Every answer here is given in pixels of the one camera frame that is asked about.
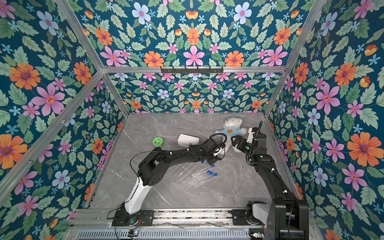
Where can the test tube group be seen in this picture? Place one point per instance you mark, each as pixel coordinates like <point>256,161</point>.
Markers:
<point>205,180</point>
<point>200,180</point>
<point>199,177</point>

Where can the black hook rail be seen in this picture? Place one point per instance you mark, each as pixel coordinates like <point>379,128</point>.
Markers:
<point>192,70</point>

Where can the white teddy bear blue shirt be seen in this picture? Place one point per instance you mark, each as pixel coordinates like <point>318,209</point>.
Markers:
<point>231,128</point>

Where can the aluminium front rail frame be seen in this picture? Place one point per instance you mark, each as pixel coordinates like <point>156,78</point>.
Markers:
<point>163,217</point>

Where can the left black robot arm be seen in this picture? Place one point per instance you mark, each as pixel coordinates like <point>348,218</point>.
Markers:
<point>155,165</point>

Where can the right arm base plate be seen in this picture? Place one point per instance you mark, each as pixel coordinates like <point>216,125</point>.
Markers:
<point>243,217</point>

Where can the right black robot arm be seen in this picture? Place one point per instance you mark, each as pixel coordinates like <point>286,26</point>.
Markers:
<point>287,217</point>

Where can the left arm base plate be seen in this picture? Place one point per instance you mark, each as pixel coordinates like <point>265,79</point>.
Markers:
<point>142,218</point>

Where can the white rectangular plastic box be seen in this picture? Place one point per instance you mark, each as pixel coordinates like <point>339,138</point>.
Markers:
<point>187,140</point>

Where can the green lidded small jar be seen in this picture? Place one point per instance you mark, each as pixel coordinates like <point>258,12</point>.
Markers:
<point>158,142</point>

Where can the white ventilation grille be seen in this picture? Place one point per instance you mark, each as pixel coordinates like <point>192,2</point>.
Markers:
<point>165,234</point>

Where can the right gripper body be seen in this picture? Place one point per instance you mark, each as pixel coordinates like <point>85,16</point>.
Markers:
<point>240,142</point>

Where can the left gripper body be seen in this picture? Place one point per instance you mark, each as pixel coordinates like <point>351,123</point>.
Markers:
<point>209,154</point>

